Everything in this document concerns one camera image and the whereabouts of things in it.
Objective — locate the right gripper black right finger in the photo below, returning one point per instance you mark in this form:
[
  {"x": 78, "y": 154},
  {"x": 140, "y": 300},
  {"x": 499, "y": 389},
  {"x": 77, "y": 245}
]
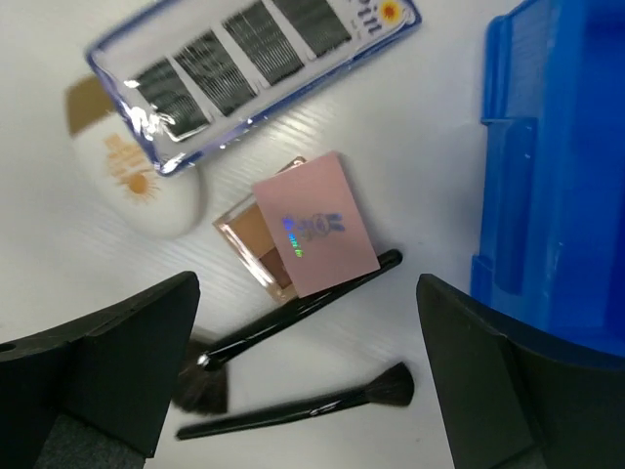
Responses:
[{"x": 513, "y": 396}]

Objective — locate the pink eyeshadow palette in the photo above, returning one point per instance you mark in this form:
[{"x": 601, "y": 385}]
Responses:
[{"x": 245, "y": 230}]

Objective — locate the black slim makeup brush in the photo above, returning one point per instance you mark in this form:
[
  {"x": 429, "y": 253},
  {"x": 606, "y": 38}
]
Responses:
[{"x": 395, "y": 387}]

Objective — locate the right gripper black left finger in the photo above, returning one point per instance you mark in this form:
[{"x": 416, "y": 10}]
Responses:
[{"x": 94, "y": 392}]

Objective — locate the blue plastic divided bin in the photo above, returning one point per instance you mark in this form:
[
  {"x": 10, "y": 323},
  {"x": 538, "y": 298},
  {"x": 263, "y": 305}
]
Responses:
[{"x": 551, "y": 248}]

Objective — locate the black fan makeup brush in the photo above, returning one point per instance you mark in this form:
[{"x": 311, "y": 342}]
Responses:
[{"x": 203, "y": 383}]

